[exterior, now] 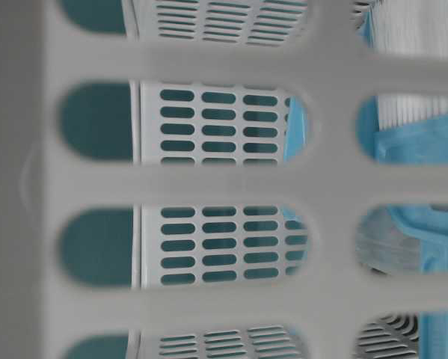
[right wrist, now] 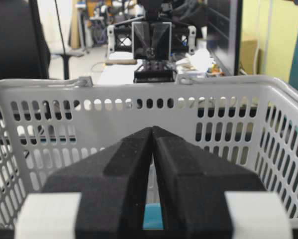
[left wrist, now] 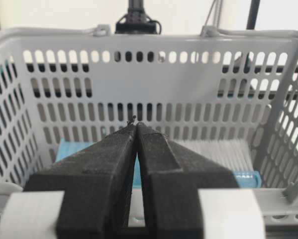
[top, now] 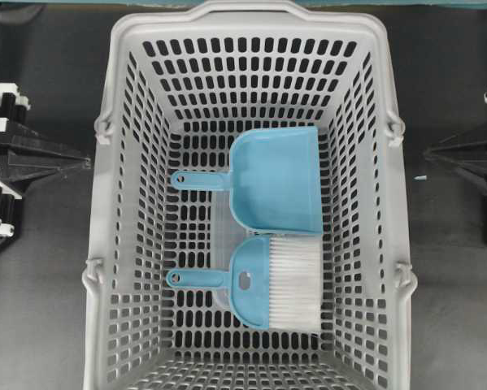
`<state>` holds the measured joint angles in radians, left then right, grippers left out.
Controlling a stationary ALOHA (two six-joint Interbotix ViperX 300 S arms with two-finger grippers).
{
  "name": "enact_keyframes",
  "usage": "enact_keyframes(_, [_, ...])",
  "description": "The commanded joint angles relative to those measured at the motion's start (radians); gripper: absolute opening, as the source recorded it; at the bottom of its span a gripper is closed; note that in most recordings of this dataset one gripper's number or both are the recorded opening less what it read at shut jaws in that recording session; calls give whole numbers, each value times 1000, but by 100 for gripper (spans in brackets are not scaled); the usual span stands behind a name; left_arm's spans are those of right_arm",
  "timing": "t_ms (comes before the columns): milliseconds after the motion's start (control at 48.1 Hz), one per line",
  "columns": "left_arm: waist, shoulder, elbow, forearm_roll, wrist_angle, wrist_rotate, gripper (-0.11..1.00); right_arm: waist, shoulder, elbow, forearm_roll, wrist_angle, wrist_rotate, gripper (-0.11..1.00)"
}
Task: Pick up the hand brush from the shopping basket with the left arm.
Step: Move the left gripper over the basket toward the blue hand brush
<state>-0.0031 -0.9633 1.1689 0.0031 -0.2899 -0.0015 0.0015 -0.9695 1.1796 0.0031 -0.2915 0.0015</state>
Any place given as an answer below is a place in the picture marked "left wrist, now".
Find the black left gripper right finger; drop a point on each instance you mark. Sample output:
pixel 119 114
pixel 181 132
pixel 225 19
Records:
pixel 171 176

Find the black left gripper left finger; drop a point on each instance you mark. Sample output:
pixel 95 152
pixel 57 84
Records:
pixel 84 196

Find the blue hand brush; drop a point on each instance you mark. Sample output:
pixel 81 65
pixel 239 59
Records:
pixel 233 154

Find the grey plastic shopping basket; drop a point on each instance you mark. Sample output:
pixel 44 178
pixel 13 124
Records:
pixel 83 85

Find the black vertical pole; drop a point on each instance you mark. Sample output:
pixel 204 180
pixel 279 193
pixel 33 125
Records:
pixel 253 13

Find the black stand with cables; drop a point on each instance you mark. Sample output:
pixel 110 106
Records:
pixel 136 21

